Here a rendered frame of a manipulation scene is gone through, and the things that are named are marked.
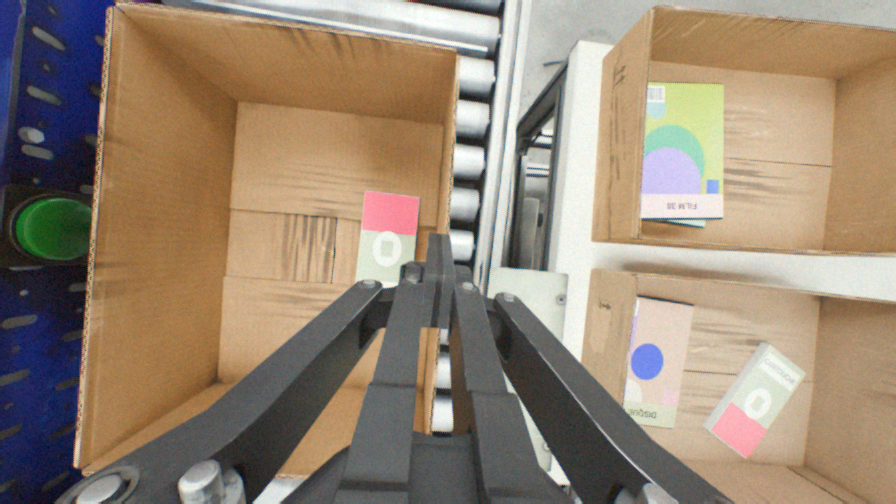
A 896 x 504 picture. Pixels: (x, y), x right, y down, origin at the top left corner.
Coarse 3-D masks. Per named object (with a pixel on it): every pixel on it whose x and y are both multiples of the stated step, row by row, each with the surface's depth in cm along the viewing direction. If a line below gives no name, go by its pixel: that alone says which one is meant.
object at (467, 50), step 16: (176, 0) 42; (192, 0) 42; (208, 0) 42; (256, 16) 43; (272, 16) 43; (288, 16) 43; (368, 32) 44; (384, 32) 44; (464, 48) 45; (480, 48) 45
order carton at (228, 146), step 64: (128, 64) 27; (192, 64) 33; (256, 64) 32; (320, 64) 31; (384, 64) 30; (448, 64) 29; (128, 128) 27; (192, 128) 34; (256, 128) 41; (320, 128) 42; (384, 128) 43; (448, 128) 33; (128, 192) 27; (192, 192) 35; (256, 192) 41; (320, 192) 42; (384, 192) 43; (448, 192) 27; (128, 256) 28; (192, 256) 36; (256, 256) 42; (320, 256) 43; (128, 320) 28; (192, 320) 36; (256, 320) 42; (128, 384) 29; (192, 384) 37; (128, 448) 28; (320, 448) 30
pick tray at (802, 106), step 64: (640, 64) 37; (704, 64) 46; (768, 64) 45; (832, 64) 45; (640, 128) 36; (768, 128) 47; (832, 128) 48; (640, 192) 36; (768, 192) 47; (832, 192) 48; (832, 256) 47
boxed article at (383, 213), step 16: (368, 192) 41; (368, 208) 41; (384, 208) 41; (400, 208) 42; (416, 208) 42; (368, 224) 41; (384, 224) 41; (400, 224) 42; (416, 224) 42; (368, 240) 41; (384, 240) 41; (400, 240) 42; (368, 256) 41; (384, 256) 41; (400, 256) 42; (368, 272) 41; (384, 272) 42
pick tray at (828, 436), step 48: (624, 288) 38; (672, 288) 46; (720, 288) 47; (768, 288) 38; (624, 336) 37; (720, 336) 47; (768, 336) 48; (816, 336) 48; (864, 336) 44; (624, 384) 36; (720, 384) 47; (816, 384) 48; (864, 384) 43; (672, 432) 47; (768, 432) 48; (816, 432) 47; (864, 432) 43; (720, 480) 43; (768, 480) 44; (816, 480) 45; (864, 480) 42
